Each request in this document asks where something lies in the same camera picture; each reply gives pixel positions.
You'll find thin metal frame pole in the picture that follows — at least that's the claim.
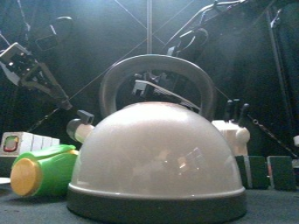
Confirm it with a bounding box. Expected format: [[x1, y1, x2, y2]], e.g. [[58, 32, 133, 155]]
[[146, 0, 155, 56]]

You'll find dark green block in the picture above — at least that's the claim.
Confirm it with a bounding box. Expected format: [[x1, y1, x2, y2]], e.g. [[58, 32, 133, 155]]
[[266, 155, 298, 192], [235, 155, 271, 190]]

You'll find white toy knife block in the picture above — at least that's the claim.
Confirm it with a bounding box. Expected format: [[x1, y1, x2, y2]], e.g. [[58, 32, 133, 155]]
[[210, 119, 251, 158]]

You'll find green cup with yellow lid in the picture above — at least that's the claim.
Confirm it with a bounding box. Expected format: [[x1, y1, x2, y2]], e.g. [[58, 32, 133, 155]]
[[10, 143, 81, 198]]

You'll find white box with picture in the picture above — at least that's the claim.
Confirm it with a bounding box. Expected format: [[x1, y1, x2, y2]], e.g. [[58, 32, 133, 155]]
[[0, 130, 62, 156]]

